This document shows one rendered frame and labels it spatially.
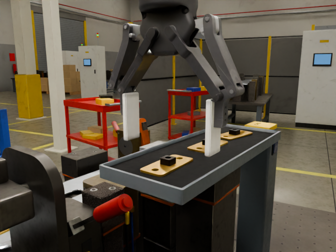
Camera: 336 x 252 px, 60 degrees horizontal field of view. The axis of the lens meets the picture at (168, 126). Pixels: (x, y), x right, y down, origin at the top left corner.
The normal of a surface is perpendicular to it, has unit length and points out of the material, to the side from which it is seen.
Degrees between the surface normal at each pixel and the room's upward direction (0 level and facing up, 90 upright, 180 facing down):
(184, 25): 90
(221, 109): 90
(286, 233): 0
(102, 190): 0
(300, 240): 0
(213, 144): 90
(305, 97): 90
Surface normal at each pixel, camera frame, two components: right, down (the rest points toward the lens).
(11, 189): 0.00, -0.98
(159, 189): -0.60, 0.16
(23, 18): 0.90, 0.09
